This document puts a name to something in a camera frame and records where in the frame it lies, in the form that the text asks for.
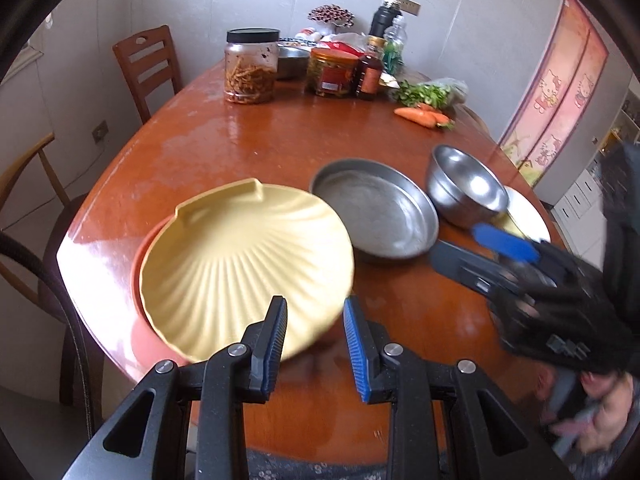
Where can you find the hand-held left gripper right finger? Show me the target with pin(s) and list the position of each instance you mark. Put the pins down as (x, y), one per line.
(356, 355)

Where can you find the wall switch plate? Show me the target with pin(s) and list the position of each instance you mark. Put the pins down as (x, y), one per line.
(410, 6)

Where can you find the white plastic bag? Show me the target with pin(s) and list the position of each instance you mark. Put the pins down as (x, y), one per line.
(347, 40)

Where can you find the yellow shell-shaped plate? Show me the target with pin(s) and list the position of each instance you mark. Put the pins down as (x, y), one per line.
(240, 270)

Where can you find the curved light wooden chair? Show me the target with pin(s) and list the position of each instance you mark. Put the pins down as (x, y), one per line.
(30, 157)
(475, 120)

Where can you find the clear jar with black lid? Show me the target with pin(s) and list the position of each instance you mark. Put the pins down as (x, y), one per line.
(250, 67)

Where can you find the bag of green vegetables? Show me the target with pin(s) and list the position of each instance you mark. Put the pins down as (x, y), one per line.
(425, 91)

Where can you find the red-lidded pickle jar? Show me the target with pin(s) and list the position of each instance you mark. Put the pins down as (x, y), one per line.
(332, 72)

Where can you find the grey patterned clothing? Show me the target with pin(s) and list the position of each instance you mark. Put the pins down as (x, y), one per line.
(320, 467)

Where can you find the person's right hand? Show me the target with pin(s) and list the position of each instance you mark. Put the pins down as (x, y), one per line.
(607, 410)

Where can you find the black thermos flask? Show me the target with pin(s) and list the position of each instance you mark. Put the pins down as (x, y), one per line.
(382, 20)

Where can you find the brown slatted wooden chair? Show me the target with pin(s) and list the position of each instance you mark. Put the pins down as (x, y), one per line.
(147, 55)

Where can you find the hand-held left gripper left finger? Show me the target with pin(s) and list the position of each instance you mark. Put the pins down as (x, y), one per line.
(272, 355)

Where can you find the orange plate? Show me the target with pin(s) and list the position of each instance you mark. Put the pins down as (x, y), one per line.
(142, 330)

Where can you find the metal basin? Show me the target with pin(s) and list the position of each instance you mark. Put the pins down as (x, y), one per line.
(291, 62)

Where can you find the clear plastic bottle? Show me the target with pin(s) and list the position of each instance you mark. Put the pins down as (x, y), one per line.
(396, 45)

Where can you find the large carrot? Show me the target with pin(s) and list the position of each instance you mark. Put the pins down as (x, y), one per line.
(415, 116)

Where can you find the red flower ornament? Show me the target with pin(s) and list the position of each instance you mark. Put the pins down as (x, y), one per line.
(330, 16)

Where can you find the wall socket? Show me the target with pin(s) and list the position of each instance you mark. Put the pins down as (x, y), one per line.
(101, 131)

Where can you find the dark sauce bottle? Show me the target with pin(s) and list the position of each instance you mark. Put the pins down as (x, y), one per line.
(370, 72)

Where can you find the white shelf cabinet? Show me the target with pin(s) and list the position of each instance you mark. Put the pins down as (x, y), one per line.
(585, 200)

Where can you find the round metal pan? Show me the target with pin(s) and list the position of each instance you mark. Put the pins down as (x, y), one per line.
(375, 210)

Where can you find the metal bowl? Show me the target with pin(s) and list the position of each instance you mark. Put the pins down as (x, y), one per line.
(465, 185)

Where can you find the pink cartoon cat door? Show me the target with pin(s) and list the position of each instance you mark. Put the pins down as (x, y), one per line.
(560, 90)

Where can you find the small carrot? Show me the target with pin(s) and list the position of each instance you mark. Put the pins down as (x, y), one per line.
(442, 119)
(426, 106)

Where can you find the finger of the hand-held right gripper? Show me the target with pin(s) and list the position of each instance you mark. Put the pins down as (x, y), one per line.
(460, 262)
(502, 242)

